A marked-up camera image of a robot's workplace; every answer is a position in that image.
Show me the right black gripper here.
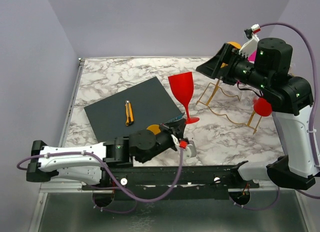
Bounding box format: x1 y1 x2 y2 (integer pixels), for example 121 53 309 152
195 41 270 91

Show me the magenta plastic wine glass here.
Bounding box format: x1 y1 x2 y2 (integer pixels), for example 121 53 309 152
248 50 257 63

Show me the orange utility knife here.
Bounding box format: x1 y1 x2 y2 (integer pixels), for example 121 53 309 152
125 100 134 127

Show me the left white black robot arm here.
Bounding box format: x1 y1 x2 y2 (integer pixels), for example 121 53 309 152
26 118 189 190

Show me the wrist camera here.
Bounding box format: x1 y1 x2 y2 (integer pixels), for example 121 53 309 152
171 134 197 160
238 24 262 58

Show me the clear wine glass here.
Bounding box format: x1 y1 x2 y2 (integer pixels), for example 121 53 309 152
240 90 259 107

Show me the red plastic wine glass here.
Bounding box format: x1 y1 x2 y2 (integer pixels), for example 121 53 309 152
168 71 200 124

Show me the gold wire glass rack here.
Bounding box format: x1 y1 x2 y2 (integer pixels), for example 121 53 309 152
190 71 278 136

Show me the dark blue network switch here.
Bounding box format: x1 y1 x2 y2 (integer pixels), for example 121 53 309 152
84 77 183 143

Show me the aluminium extrusion rail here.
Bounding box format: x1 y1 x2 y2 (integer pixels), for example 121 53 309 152
39 179 113 194

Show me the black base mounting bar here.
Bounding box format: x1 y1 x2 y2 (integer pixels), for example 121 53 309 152
49 163 293 200

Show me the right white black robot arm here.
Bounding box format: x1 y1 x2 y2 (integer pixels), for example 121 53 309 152
196 37 320 190

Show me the yellow plastic wine glass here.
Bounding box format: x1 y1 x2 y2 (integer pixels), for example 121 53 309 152
147 124 161 135

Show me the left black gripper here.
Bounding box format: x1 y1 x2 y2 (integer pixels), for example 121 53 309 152
139 118 186 163

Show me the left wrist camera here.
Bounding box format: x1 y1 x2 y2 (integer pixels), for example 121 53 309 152
171 134 197 160

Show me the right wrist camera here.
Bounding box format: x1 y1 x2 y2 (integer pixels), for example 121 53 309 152
238 24 262 58

